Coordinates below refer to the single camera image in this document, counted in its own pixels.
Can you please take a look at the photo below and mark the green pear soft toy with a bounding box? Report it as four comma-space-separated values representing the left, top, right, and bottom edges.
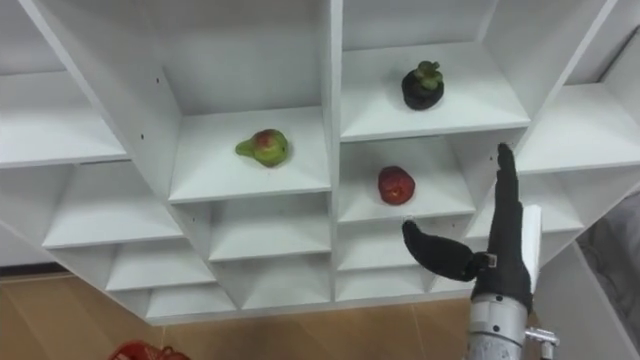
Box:
234, 128, 290, 169

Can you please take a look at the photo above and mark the white shelf unit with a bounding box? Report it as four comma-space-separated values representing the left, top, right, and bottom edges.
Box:
0, 0, 640, 327

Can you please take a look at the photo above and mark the dark mangosteen soft toy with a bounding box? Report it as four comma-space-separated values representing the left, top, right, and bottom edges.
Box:
400, 60, 446, 112

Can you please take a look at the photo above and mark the grey fabric furniture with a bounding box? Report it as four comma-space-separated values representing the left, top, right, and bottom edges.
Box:
575, 190, 640, 351

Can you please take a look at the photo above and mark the red apple soft toy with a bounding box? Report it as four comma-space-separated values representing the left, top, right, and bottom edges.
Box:
377, 165, 417, 207

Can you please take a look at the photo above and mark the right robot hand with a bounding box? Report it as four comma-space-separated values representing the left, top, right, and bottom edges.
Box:
401, 142, 543, 315

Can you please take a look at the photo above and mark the red basket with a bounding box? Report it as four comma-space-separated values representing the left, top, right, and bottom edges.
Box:
106, 339, 192, 360

